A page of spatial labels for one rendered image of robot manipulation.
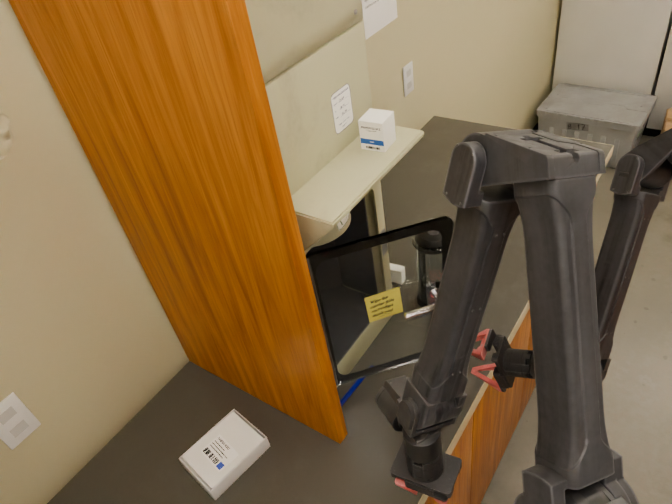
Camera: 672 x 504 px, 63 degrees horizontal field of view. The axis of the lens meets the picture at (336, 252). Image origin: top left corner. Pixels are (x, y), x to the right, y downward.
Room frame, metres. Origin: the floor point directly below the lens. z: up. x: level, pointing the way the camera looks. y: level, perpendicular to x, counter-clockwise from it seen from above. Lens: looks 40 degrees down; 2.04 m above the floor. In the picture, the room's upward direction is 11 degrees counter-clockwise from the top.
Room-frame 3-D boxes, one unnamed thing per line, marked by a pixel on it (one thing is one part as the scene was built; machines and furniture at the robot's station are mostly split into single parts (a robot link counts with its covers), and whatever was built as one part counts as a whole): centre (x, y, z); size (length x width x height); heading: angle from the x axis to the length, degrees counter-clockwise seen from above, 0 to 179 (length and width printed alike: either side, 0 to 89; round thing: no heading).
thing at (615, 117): (2.98, -1.75, 0.17); 0.60 x 0.42 x 0.33; 47
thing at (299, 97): (0.98, 0.07, 1.33); 0.32 x 0.25 x 0.77; 139
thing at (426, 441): (0.45, -0.07, 1.27); 0.07 x 0.06 x 0.07; 19
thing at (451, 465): (0.44, -0.08, 1.21); 0.10 x 0.07 x 0.07; 56
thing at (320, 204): (0.86, -0.06, 1.46); 0.32 x 0.12 x 0.10; 139
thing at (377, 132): (0.92, -0.12, 1.54); 0.05 x 0.05 x 0.06; 54
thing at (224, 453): (0.68, 0.32, 0.96); 0.16 x 0.12 x 0.04; 130
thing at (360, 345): (0.80, -0.08, 1.19); 0.30 x 0.01 x 0.40; 98
